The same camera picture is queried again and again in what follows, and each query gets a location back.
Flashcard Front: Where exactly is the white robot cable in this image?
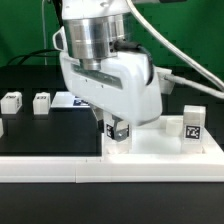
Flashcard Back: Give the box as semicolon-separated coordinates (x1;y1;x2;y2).
126;0;224;100

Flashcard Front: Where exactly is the white L-shaped obstacle wall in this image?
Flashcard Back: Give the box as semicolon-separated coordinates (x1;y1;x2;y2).
0;117;224;184

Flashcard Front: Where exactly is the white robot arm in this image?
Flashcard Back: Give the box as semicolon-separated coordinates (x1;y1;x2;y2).
53;0;162;141

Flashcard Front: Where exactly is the black cable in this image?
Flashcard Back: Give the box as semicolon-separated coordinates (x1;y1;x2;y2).
6;48;63;66

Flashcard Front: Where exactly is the white square tabletop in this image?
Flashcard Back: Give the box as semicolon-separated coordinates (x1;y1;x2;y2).
101;115;214;156

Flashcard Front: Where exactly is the white base tag plate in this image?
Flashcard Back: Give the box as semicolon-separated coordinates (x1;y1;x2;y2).
51;91;89;108

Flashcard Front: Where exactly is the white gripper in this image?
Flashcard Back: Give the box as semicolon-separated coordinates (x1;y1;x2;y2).
53;28;162;142

